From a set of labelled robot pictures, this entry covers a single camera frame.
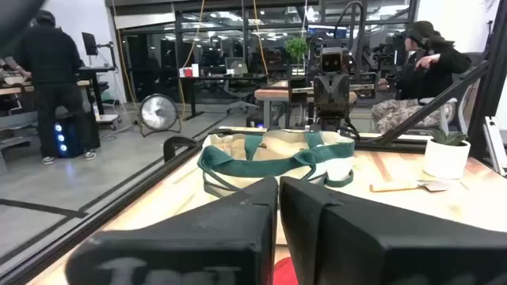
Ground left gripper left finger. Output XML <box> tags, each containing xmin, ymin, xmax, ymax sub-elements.
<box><xmin>65</xmin><ymin>176</ymin><xmax>280</xmax><ymax>285</ymax></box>

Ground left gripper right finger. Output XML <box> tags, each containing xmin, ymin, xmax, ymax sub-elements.
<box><xmin>279</xmin><ymin>176</ymin><xmax>507</xmax><ymax>285</ymax></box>

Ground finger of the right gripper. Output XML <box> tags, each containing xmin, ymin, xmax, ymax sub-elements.
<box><xmin>331</xmin><ymin>74</ymin><xmax>351</xmax><ymax>116</ymax></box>
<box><xmin>314</xmin><ymin>74</ymin><xmax>333</xmax><ymax>116</ymax></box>

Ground wide trowel wooden handle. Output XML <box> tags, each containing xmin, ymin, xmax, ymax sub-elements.
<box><xmin>368</xmin><ymin>180</ymin><xmax>451</xmax><ymax>194</ymax></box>

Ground black monitor on arm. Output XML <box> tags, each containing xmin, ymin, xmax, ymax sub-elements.
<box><xmin>81</xmin><ymin>31</ymin><xmax>119</xmax><ymax>69</ymax></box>

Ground cream green-trimmed gardening bag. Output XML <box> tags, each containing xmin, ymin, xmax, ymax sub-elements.
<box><xmin>196</xmin><ymin>130</ymin><xmax>356</xmax><ymax>199</ymax></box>

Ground wooden table grey legs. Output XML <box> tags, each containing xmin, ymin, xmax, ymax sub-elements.
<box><xmin>253</xmin><ymin>78</ymin><xmax>379</xmax><ymax>127</ymax></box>

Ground leafy green potted plant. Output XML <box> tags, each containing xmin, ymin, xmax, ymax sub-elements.
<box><xmin>284</xmin><ymin>36</ymin><xmax>309</xmax><ymax>67</ymax></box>

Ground person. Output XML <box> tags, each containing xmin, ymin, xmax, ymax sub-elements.
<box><xmin>371</xmin><ymin>20</ymin><xmax>473</xmax><ymax>135</ymax></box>
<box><xmin>0</xmin><ymin>55</ymin><xmax>32</xmax><ymax>80</ymax></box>
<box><xmin>17</xmin><ymin>9</ymin><xmax>98</xmax><ymax>165</ymax></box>

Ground grey office chair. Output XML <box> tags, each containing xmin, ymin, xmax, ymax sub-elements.
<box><xmin>223</xmin><ymin>56</ymin><xmax>261</xmax><ymax>114</ymax></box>

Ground red object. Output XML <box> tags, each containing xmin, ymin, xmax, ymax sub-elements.
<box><xmin>273</xmin><ymin>256</ymin><xmax>299</xmax><ymax>285</ymax></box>

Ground white office chair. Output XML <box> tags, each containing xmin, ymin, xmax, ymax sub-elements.
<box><xmin>419</xmin><ymin>51</ymin><xmax>488</xmax><ymax>135</ymax></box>

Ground black desk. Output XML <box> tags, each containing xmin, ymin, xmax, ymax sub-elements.
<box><xmin>177</xmin><ymin>73</ymin><xmax>270</xmax><ymax>122</ymax></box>
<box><xmin>78</xmin><ymin>65</ymin><xmax>122</xmax><ymax>130</ymax></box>

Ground white pot with succulent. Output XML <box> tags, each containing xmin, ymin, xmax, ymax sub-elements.
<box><xmin>422</xmin><ymin>127</ymin><xmax>472</xmax><ymax>180</ymax></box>

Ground round floor fan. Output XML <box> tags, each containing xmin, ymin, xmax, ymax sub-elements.
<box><xmin>137</xmin><ymin>93</ymin><xmax>183</xmax><ymax>138</ymax></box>

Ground red and white box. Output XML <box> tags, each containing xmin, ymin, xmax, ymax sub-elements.
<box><xmin>178</xmin><ymin>63</ymin><xmax>200</xmax><ymax>78</ymax></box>

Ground computer tower blue lights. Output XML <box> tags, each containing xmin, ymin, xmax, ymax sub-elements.
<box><xmin>53</xmin><ymin>114</ymin><xmax>86</xmax><ymax>158</ymax></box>

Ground wooden work table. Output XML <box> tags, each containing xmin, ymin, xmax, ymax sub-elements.
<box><xmin>0</xmin><ymin>78</ymin><xmax>93</xmax><ymax>98</ymax></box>

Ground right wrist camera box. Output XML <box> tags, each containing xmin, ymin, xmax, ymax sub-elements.
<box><xmin>318</xmin><ymin>46</ymin><xmax>351</xmax><ymax>74</ymax></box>

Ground black cable hose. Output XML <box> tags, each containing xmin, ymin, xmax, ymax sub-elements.
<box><xmin>334</xmin><ymin>0</ymin><xmax>368</xmax><ymax>80</ymax></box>

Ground black table end rail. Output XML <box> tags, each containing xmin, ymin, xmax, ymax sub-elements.
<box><xmin>209</xmin><ymin>126</ymin><xmax>431</xmax><ymax>154</ymax></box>

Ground yellow hanging cable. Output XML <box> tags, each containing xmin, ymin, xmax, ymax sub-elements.
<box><xmin>177</xmin><ymin>0</ymin><xmax>206</xmax><ymax>116</ymax></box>
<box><xmin>252</xmin><ymin>0</ymin><xmax>270</xmax><ymax>76</ymax></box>

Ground black frame strut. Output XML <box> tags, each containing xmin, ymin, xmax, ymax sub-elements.
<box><xmin>374</xmin><ymin>61</ymin><xmax>492</xmax><ymax>146</ymax></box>

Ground black curved handle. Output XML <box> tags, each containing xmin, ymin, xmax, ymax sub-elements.
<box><xmin>162</xmin><ymin>135</ymin><xmax>200</xmax><ymax>163</ymax></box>

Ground black frame post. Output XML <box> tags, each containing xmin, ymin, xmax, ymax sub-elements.
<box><xmin>467</xmin><ymin>0</ymin><xmax>507</xmax><ymax>159</ymax></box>

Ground white metal bracket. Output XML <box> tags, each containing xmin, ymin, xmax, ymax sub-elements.
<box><xmin>482</xmin><ymin>115</ymin><xmax>507</xmax><ymax>177</ymax></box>

